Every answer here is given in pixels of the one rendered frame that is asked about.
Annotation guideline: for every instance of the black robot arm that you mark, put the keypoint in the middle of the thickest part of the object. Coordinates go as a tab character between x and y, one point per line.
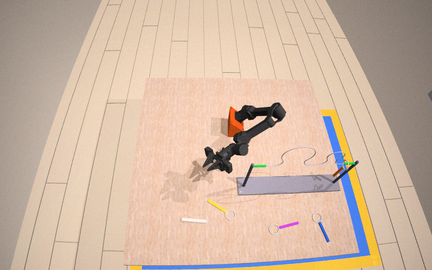
250	112

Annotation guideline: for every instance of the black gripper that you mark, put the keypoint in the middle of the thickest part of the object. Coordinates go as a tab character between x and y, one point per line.
221	158

